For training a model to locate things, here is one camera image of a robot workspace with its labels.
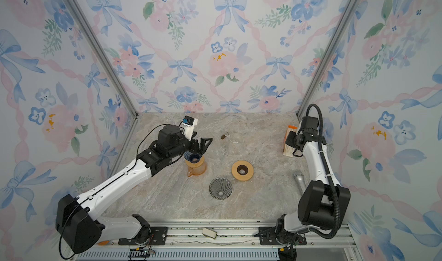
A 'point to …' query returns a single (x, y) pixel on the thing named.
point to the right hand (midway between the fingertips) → (293, 139)
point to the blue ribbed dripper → (193, 158)
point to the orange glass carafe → (196, 168)
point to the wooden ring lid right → (242, 170)
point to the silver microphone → (300, 181)
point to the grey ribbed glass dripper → (220, 188)
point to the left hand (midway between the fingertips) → (204, 134)
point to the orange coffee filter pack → (288, 149)
